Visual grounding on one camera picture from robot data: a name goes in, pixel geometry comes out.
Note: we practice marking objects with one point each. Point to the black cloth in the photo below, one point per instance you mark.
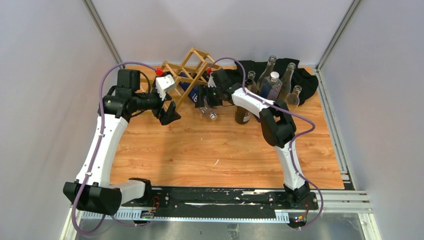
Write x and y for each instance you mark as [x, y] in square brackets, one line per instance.
[300, 77]

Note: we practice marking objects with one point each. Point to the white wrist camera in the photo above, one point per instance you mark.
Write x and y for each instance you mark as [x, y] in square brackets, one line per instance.
[211, 83]
[164, 84]

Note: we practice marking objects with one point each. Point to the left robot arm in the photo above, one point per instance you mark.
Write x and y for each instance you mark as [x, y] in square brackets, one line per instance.
[91, 190]

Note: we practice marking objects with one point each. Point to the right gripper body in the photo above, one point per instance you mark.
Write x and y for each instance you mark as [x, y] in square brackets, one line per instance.
[213, 97]

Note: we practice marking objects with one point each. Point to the clear bottle pale label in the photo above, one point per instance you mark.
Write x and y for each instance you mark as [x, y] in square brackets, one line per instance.
[286, 81]

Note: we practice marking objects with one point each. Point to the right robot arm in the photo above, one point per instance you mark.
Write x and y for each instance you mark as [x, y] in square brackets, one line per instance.
[277, 126]

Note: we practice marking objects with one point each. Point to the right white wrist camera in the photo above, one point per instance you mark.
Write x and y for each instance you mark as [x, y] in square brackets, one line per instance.
[211, 83]

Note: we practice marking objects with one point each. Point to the aluminium rail frame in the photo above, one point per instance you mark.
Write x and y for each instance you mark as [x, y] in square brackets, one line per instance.
[342, 215]

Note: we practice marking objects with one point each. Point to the small clear bottle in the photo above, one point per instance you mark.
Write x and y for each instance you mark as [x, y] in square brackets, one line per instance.
[250, 82]

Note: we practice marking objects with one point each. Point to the blue square bottle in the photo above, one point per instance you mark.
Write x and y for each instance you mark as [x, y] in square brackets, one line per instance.
[271, 86]
[193, 95]

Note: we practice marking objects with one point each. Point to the clear bottle black gold label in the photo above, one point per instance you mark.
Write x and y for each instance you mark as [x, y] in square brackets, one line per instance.
[269, 68]

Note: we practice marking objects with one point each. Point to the dark brown wine bottle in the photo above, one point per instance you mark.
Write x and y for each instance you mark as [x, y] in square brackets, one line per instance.
[242, 116]

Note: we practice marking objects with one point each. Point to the wooden wine rack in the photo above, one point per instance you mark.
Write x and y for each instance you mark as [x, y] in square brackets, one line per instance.
[191, 70]

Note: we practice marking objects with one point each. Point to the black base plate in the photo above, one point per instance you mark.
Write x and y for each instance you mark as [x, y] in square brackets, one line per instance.
[218, 202]

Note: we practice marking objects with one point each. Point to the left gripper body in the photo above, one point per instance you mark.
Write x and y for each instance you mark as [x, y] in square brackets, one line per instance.
[157, 110]

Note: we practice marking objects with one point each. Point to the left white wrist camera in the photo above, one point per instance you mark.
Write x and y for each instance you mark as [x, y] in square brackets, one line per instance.
[164, 84]

